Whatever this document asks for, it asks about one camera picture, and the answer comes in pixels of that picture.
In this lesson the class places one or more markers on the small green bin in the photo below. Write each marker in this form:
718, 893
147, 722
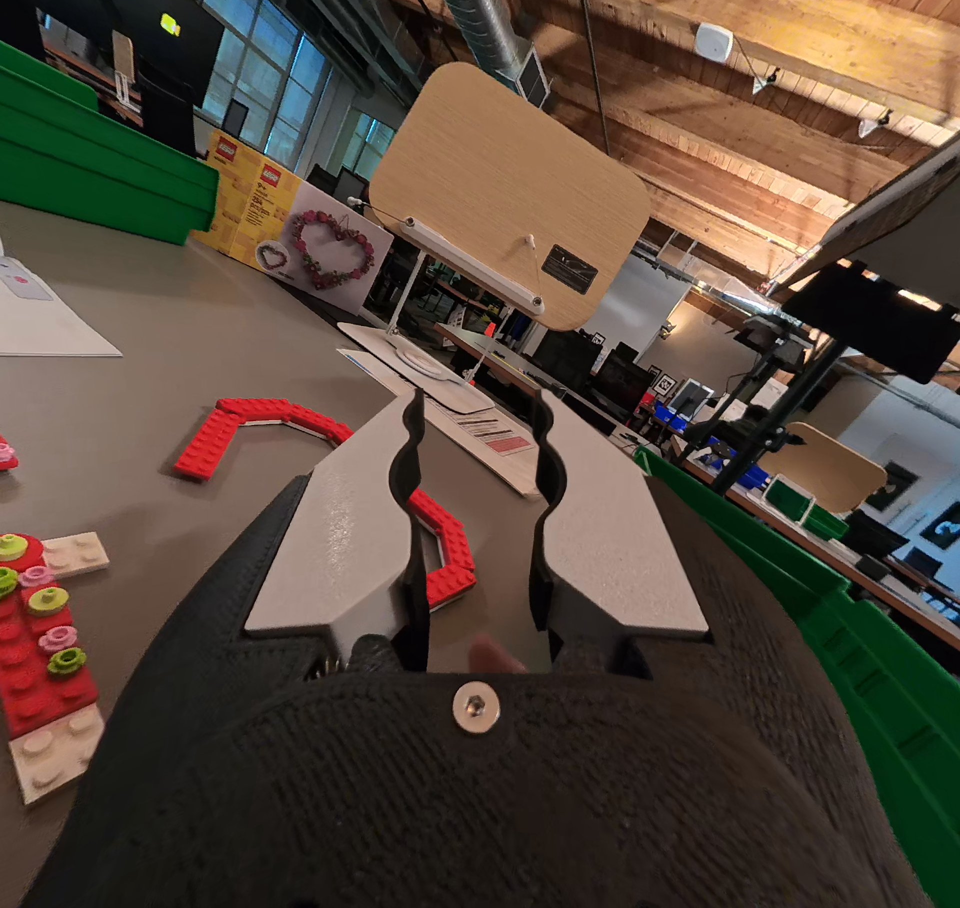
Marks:
795, 503

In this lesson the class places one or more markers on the pink lego flower piece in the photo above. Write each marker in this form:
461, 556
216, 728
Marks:
6, 456

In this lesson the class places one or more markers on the white ceiling box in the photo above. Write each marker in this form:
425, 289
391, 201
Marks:
712, 42

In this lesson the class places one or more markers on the printed paper sheet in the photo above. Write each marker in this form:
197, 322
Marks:
495, 435

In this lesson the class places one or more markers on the white wood-edged board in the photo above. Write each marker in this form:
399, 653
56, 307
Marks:
915, 240

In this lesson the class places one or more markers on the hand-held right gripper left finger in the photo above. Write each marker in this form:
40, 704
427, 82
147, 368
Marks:
337, 548

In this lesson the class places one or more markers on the black flat panel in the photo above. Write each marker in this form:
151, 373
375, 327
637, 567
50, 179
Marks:
862, 315

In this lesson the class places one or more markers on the silver ventilation duct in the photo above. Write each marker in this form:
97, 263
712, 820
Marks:
480, 8

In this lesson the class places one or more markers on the white lego plate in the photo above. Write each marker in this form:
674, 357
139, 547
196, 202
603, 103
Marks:
75, 554

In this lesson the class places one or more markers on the black tripod pole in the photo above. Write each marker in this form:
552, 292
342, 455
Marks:
787, 405

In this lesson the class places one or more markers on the white instruction booklet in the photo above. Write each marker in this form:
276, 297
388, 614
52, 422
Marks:
45, 323

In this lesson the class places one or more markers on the red lego plate with flowers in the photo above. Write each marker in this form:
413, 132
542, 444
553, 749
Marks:
30, 668

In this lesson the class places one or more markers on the green plastic bin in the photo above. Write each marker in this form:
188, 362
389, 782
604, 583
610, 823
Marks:
90, 165
885, 660

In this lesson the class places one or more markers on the red lego heart frame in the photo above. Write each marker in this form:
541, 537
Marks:
225, 435

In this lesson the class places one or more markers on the yellow lego set box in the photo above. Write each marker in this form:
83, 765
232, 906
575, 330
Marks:
247, 203

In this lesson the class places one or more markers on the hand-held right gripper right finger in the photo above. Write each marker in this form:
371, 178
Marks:
615, 548

